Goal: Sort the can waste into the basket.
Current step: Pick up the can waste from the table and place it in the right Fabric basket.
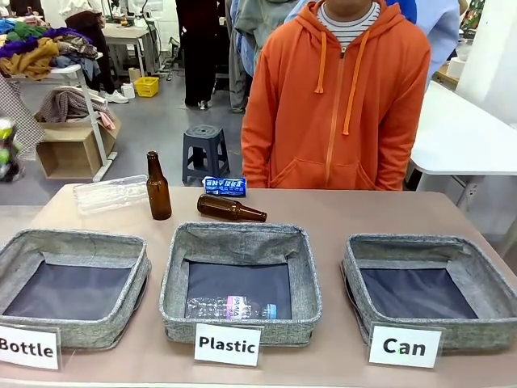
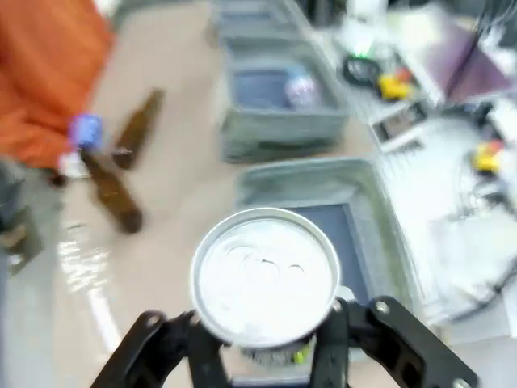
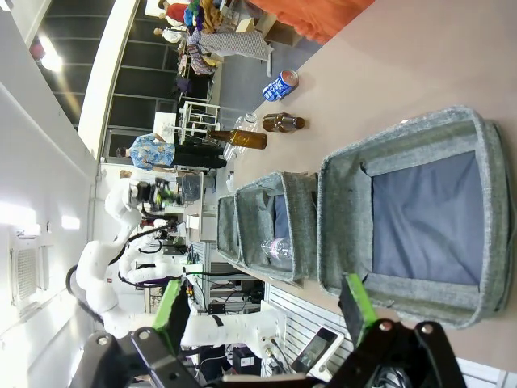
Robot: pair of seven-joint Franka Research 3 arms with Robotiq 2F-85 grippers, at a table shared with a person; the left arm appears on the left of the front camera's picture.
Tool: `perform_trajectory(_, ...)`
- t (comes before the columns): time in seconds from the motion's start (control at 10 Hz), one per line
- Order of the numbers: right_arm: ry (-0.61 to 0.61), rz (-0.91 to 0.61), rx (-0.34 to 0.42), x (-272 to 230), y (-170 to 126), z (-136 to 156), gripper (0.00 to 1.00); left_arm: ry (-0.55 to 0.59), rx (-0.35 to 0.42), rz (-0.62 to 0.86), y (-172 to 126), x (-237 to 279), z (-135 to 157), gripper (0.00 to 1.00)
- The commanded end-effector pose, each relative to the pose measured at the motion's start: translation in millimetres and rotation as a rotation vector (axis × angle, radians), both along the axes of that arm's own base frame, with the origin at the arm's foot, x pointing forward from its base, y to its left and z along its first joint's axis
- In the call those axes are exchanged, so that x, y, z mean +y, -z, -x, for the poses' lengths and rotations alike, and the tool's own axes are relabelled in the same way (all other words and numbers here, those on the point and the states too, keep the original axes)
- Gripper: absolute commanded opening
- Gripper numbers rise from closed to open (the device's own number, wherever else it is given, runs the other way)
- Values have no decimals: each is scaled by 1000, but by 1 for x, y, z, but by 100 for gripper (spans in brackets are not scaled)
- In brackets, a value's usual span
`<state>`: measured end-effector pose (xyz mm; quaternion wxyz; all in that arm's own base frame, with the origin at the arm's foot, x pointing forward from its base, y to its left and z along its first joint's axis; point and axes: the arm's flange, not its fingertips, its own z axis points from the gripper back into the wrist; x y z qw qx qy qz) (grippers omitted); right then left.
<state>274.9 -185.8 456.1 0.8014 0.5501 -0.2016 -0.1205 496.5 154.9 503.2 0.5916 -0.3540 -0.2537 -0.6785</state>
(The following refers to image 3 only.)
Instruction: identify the small grey fabric basket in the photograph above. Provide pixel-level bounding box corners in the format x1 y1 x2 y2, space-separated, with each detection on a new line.
216 195 246 264

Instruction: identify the short brown glass bottle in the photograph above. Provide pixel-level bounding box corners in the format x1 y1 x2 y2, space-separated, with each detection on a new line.
262 112 306 133

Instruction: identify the black equipment box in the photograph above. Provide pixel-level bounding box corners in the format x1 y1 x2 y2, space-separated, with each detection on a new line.
232 346 263 379

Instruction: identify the blue drink can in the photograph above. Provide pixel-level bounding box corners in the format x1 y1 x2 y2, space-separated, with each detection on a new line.
262 70 300 102

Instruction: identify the ceiling air conditioner unit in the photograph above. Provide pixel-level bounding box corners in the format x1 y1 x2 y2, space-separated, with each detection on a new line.
8 232 53 308

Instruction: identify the white metal rack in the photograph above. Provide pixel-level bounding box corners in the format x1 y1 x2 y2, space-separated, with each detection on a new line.
177 100 221 141

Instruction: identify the person in orange shirt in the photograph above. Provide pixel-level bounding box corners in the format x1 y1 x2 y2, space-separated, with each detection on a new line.
246 0 376 45

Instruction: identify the clear plastic bottle without label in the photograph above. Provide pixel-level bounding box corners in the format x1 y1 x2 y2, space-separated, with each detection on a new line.
222 112 259 162

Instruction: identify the medium grey fabric basket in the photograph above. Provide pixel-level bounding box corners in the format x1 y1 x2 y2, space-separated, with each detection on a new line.
235 171 320 283

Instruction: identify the clear plastic bottle pink label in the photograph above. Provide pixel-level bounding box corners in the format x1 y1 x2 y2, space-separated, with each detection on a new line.
260 237 294 271

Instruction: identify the mannequin in red top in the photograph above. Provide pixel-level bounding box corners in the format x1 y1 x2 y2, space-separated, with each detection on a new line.
158 0 191 23

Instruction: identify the white-framed tablet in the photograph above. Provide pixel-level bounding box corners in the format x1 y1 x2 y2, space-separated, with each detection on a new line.
290 325 345 375

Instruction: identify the person in blue floral shirt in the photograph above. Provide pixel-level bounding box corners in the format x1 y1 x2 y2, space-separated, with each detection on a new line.
116 133 228 171

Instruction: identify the table with patterned cloth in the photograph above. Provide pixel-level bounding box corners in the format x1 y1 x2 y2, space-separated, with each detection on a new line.
189 28 275 78

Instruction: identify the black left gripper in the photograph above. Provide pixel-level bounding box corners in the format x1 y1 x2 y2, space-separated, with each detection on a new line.
127 176 183 212

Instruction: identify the blue wire basket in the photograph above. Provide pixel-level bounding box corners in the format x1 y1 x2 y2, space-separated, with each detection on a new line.
180 172 204 207

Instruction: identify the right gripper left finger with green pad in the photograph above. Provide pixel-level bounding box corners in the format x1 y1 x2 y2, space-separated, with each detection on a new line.
70 278 203 388

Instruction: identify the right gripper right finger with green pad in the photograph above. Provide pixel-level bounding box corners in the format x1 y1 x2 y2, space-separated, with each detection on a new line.
322 273 465 388

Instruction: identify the long brown glass bottle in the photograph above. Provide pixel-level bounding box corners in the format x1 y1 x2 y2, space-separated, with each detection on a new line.
205 129 268 151

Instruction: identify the mannequin in white top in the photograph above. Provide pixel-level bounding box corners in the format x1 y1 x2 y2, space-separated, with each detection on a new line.
153 27 187 44

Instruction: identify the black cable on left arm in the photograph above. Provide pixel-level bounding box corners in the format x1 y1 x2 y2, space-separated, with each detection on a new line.
66 224 179 324

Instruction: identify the large grey fabric basket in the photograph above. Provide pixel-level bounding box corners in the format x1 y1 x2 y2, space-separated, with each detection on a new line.
317 105 511 329

